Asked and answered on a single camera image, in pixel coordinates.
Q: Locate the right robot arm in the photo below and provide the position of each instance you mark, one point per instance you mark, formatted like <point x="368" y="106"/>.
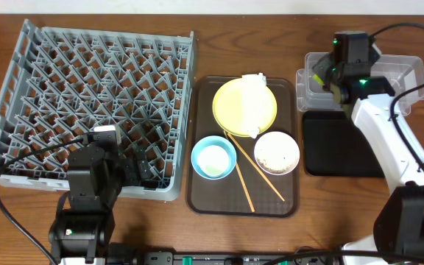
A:
<point x="371" y="103"/>

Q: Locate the white paper cup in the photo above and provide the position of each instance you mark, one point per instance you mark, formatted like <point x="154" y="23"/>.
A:
<point x="213" y="161"/>

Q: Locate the blue bowl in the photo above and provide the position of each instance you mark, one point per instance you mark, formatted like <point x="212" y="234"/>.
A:
<point x="213" y="140"/>

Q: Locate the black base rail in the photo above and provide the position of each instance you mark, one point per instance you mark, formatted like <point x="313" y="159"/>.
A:
<point x="170" y="258"/>

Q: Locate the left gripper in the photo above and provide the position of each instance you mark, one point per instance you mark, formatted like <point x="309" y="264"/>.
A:
<point x="132" y="168"/>

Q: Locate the clear plastic bin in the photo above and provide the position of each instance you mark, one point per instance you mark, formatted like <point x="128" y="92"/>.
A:
<point x="403" y="73"/>

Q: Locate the rice leftovers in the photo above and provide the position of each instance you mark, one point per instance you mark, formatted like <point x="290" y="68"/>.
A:
<point x="276" y="161"/>

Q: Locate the yellow plate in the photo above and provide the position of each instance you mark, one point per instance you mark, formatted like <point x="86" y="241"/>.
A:
<point x="228" y="109"/>

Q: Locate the wooden chopstick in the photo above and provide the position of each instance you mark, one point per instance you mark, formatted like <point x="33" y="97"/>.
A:
<point x="266" y="179"/>
<point x="243" y="184"/>

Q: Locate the left wooden chopstick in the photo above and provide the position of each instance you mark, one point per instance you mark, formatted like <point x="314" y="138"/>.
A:
<point x="243" y="184"/>

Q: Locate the brown serving tray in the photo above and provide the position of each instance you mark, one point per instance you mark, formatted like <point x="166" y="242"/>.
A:
<point x="226" y="196"/>

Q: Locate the green snack wrapper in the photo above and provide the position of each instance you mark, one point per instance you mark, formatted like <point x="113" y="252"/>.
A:
<point x="318" y="79"/>

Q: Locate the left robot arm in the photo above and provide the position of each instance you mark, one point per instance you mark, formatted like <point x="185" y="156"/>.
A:
<point x="84" y="221"/>

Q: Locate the grey dishwasher rack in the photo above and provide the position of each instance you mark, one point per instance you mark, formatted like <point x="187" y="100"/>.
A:
<point x="61" y="83"/>

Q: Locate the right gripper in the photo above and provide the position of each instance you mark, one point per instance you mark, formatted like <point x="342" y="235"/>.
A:
<point x="321" y="66"/>

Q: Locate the right wooden chopstick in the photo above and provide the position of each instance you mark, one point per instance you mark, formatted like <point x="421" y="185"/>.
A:
<point x="266" y="179"/>

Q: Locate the white napkin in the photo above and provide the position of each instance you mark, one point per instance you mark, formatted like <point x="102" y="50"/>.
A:
<point x="253" y="95"/>

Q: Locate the black waste tray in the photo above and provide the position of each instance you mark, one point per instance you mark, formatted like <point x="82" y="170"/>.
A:
<point x="334" y="147"/>

